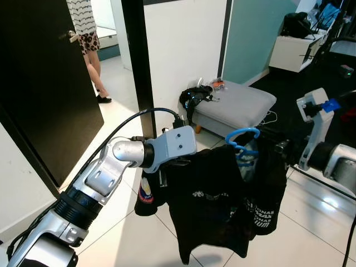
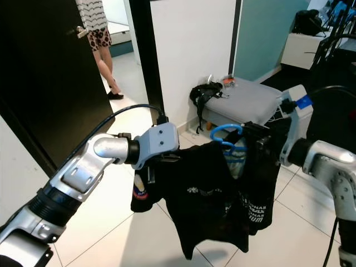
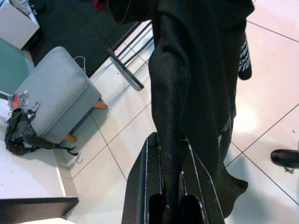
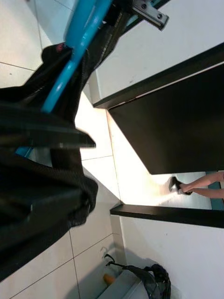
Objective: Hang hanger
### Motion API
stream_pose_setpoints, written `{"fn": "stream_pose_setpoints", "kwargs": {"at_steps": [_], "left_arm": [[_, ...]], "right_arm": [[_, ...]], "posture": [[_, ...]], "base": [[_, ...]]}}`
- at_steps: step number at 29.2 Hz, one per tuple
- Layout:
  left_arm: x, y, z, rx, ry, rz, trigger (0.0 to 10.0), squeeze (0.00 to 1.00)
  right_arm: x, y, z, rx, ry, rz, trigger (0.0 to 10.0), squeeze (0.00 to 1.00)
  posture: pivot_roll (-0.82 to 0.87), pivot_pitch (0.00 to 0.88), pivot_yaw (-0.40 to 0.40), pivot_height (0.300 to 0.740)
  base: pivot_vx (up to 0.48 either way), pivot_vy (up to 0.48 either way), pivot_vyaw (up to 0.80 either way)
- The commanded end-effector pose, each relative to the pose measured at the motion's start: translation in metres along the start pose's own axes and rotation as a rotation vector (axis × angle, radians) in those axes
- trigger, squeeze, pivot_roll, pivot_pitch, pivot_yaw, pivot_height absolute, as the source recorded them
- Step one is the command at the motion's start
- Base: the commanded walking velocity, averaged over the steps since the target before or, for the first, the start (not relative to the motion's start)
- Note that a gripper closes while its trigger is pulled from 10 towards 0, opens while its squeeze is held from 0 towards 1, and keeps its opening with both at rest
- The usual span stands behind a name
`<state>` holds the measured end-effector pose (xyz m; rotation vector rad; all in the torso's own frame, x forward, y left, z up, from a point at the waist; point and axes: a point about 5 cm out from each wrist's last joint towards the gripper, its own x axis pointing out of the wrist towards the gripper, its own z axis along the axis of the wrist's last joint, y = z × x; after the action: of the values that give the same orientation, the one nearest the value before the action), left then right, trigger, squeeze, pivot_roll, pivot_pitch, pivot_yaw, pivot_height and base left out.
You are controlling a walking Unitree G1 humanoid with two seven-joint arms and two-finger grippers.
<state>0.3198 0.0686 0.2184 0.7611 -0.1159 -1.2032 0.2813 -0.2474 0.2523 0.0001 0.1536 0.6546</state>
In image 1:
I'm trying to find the black door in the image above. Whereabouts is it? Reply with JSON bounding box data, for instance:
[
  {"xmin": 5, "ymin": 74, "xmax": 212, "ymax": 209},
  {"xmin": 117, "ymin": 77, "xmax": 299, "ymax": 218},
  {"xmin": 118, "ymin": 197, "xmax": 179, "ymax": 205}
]
[{"xmin": 0, "ymin": 0, "xmax": 106, "ymax": 189}]

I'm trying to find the white cabinet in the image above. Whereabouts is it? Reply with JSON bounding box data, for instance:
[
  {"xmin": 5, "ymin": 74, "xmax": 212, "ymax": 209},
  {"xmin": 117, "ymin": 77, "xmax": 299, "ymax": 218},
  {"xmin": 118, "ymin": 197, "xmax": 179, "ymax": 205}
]
[{"xmin": 268, "ymin": 29, "xmax": 328, "ymax": 73}]

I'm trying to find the black printed T-shirt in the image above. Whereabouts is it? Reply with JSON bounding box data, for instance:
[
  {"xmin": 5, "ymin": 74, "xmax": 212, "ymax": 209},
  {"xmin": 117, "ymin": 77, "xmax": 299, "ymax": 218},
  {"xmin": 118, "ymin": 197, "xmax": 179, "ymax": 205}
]
[{"xmin": 133, "ymin": 142, "xmax": 288, "ymax": 266}]

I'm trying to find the person in patterned dress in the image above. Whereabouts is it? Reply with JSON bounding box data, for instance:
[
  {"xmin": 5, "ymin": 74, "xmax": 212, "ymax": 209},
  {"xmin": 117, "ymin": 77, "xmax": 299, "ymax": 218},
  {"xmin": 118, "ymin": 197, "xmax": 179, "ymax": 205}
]
[{"xmin": 66, "ymin": 0, "xmax": 113, "ymax": 105}]

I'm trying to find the black strap bag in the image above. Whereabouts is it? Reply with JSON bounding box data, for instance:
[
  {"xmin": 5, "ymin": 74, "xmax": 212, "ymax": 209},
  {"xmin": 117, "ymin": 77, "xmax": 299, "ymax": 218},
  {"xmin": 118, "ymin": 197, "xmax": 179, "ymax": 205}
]
[{"xmin": 178, "ymin": 85, "xmax": 216, "ymax": 127}]

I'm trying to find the blue plastic hanger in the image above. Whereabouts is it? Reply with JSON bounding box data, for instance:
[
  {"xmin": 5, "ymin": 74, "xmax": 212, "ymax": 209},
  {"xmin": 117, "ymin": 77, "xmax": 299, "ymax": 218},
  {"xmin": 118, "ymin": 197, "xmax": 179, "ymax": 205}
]
[{"xmin": 224, "ymin": 127, "xmax": 263, "ymax": 172}]

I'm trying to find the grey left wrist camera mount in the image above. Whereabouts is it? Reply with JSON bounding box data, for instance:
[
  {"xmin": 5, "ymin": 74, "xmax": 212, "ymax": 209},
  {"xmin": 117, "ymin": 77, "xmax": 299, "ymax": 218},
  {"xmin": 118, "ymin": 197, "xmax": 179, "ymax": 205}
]
[{"xmin": 145, "ymin": 125, "xmax": 199, "ymax": 175}]

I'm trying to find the black clothes rack frame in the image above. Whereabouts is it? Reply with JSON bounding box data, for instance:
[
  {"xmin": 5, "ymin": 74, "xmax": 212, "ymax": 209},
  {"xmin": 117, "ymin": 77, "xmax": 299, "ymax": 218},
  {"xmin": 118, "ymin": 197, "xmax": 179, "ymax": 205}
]
[{"xmin": 300, "ymin": 0, "xmax": 356, "ymax": 76}]

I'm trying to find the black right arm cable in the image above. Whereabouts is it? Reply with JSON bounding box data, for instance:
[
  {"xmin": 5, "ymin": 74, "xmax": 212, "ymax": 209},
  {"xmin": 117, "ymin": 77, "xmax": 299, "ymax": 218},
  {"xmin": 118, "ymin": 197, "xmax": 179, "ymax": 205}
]
[{"xmin": 328, "ymin": 88, "xmax": 356, "ymax": 103}]

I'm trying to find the black backpack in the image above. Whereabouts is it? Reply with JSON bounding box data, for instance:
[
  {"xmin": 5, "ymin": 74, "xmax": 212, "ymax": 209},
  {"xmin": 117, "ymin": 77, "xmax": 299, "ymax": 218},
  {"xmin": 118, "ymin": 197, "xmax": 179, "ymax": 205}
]
[{"xmin": 281, "ymin": 11, "xmax": 314, "ymax": 39}]

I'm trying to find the grey ottoman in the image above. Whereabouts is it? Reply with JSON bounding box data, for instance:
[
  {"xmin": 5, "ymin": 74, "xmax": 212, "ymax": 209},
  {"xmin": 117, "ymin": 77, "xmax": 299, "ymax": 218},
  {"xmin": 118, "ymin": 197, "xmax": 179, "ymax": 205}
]
[{"xmin": 191, "ymin": 80, "xmax": 278, "ymax": 141}]

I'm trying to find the black foam floor mat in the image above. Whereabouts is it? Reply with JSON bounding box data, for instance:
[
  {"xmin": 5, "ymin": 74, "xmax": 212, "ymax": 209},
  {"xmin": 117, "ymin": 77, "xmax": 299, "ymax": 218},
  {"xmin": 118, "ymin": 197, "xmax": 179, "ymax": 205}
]
[{"xmin": 244, "ymin": 33, "xmax": 356, "ymax": 187}]

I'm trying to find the black door frame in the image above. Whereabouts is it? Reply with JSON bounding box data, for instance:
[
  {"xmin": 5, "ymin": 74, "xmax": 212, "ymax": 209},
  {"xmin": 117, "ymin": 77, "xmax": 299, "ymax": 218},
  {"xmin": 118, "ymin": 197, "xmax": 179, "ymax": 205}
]
[{"xmin": 120, "ymin": 0, "xmax": 157, "ymax": 141}]

